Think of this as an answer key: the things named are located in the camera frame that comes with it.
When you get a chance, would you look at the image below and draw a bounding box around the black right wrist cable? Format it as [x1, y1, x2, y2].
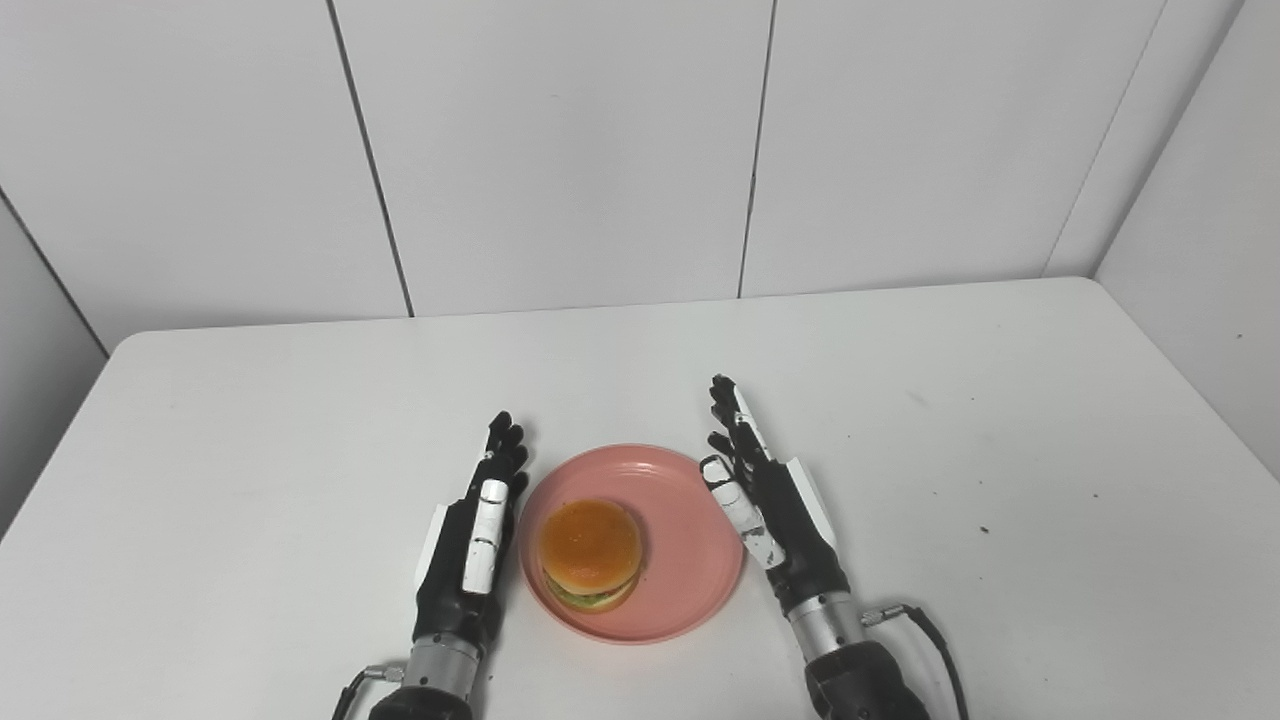
[862, 603, 971, 720]

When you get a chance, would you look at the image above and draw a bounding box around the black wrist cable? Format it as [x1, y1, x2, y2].
[862, 603, 971, 720]
[331, 665, 407, 720]

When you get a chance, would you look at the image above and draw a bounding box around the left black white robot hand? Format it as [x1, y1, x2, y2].
[413, 411, 530, 650]

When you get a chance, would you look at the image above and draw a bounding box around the toy hamburger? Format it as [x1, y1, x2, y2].
[541, 498, 644, 614]

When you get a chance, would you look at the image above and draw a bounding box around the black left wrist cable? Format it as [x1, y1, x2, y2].
[331, 665, 407, 720]

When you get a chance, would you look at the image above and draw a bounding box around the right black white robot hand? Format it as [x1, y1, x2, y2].
[699, 375, 851, 616]

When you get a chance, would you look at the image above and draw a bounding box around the pink round plate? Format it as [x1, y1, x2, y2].
[518, 444, 746, 645]

